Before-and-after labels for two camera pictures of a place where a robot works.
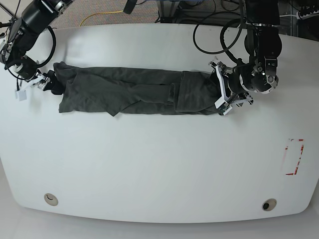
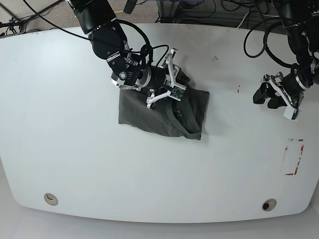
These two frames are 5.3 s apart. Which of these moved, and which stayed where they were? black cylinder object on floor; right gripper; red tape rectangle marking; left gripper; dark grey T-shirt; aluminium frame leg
Moved: left gripper; right gripper; dark grey T-shirt
Stayed: black cylinder object on floor; red tape rectangle marking; aluminium frame leg
